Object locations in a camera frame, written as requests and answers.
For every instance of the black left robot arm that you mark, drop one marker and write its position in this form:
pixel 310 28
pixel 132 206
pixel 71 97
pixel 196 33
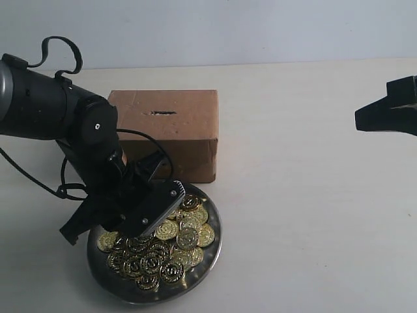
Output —
pixel 83 124

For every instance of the gold coin far left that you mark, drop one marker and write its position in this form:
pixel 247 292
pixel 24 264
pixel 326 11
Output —
pixel 107 241

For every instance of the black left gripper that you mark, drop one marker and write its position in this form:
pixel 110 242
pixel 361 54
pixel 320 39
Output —
pixel 135 208

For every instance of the gold coin front centre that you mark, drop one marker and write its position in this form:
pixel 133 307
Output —
pixel 172 271

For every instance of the round steel plate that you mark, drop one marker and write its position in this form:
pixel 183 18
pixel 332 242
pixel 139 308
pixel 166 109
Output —
pixel 116 271

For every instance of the gold coin right edge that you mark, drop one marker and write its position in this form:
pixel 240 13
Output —
pixel 206 236

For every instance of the dark gold coin top right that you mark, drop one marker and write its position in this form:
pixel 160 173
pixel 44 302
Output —
pixel 190 202

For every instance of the shaded gold coin right centre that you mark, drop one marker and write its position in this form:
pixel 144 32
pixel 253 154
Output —
pixel 187 238

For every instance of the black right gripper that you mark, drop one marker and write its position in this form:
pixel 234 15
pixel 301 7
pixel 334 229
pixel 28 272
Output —
pixel 396 112

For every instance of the gold coin front bottom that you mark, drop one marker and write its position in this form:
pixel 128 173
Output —
pixel 147 282

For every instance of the brown cardboard slotted box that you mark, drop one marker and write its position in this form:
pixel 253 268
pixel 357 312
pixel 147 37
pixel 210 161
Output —
pixel 184 122

